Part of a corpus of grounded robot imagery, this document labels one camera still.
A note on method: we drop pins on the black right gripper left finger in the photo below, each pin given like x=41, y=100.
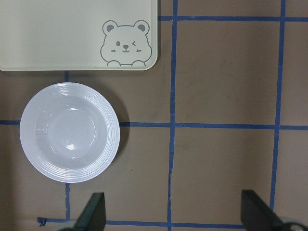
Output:
x=93, y=217

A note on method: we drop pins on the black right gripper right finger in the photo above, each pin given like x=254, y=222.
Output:
x=256, y=215

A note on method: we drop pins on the white ridged plate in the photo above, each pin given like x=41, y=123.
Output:
x=69, y=132

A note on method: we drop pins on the cream tray with bear print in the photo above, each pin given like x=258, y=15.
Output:
x=45, y=35

